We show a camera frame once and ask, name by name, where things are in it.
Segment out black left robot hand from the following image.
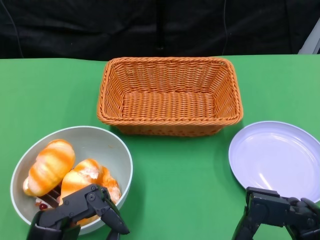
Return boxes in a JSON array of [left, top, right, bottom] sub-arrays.
[[26, 184, 130, 240]]

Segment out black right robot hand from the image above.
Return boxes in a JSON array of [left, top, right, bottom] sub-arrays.
[[231, 186, 320, 240]]

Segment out chocolate cake slice with cherry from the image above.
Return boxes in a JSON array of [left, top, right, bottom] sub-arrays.
[[34, 183, 63, 211]]

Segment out orange striped bread roll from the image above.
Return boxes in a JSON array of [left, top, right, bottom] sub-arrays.
[[23, 139, 76, 197], [59, 158, 122, 226]]

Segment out pale green bowl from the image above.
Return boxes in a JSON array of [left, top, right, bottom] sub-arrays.
[[10, 125, 134, 236]]

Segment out lavender plate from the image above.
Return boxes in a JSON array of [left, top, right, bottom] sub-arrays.
[[228, 121, 320, 203]]

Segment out orange woven basket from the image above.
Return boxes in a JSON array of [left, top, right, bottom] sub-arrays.
[[96, 56, 244, 137]]

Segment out black backdrop curtain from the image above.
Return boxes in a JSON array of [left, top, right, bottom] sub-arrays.
[[0, 0, 320, 61]]

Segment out black vertical pole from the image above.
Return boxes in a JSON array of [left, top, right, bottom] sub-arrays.
[[156, 0, 166, 50]]

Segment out white frame piece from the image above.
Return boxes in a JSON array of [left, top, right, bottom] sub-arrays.
[[297, 24, 320, 55]]

